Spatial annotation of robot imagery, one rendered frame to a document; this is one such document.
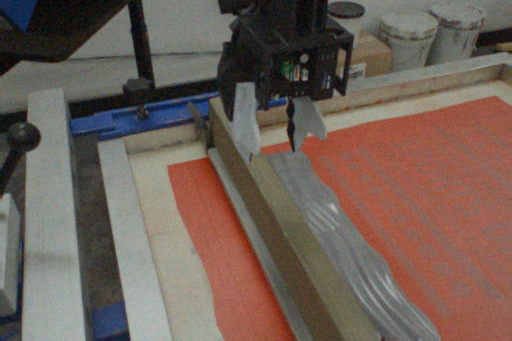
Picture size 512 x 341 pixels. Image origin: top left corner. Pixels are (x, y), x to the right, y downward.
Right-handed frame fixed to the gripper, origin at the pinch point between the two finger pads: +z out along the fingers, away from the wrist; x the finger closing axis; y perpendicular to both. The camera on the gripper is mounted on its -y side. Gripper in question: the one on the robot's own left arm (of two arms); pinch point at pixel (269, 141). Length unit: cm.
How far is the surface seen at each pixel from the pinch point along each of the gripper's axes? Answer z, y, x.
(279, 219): 6.0, 5.1, -0.7
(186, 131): 14.7, -25.3, -3.3
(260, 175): 6.0, -1.9, -0.1
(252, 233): 12.5, 0.3, -1.8
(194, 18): 68, -199, 40
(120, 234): 13.2, -5.4, -16.0
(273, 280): 12.4, 7.3, -2.1
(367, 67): 90, -158, 123
